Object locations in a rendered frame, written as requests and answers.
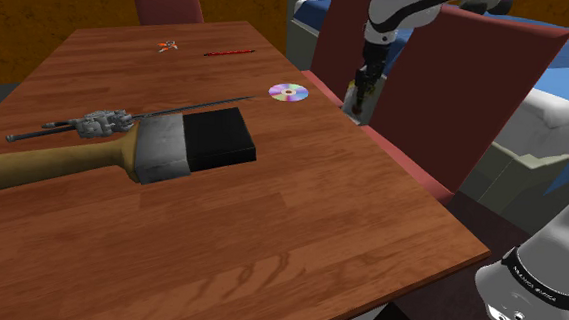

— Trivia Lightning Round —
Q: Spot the shiny compact disc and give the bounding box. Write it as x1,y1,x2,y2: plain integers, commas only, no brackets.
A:
266,81,312,105

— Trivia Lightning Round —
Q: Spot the red pen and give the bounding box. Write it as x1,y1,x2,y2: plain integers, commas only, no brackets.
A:
203,46,257,60

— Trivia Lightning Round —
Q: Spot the wooden table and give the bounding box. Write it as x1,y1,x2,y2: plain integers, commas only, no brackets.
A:
0,7,503,320

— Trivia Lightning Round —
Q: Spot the bed with blue cover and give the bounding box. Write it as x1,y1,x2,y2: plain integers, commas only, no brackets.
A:
275,0,569,235

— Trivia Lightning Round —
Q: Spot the small orange white toy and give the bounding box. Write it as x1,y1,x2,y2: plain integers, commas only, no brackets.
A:
156,38,180,55

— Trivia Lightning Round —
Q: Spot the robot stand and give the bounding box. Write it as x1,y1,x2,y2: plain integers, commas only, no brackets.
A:
361,185,550,320

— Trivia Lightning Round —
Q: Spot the grey tool with black rod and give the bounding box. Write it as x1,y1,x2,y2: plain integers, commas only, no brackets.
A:
4,81,258,156

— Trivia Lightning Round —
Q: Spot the large wooden handle paint brush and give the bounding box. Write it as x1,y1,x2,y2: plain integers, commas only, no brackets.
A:
0,94,260,210

